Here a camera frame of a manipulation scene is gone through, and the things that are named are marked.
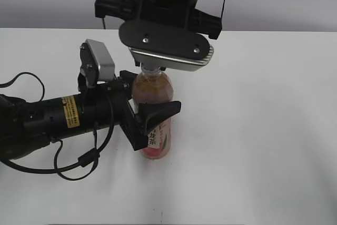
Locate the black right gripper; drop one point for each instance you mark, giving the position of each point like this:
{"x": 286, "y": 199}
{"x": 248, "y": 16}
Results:
{"x": 173, "y": 13}

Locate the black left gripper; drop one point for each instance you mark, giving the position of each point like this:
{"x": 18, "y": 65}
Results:
{"x": 117, "y": 94}

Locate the white bottle cap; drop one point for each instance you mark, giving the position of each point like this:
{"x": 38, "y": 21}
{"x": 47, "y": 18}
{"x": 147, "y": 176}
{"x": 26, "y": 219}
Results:
{"x": 150, "y": 69}

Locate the tea bottle with pink label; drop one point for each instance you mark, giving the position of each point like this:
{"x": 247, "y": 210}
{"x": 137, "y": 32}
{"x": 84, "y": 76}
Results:
{"x": 150, "y": 90}

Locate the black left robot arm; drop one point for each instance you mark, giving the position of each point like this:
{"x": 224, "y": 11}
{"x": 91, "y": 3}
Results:
{"x": 27, "y": 127}

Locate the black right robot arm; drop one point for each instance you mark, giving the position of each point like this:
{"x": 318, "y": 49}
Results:
{"x": 164, "y": 34}

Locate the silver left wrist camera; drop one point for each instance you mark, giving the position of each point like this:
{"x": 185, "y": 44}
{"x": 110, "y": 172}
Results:
{"x": 97, "y": 64}

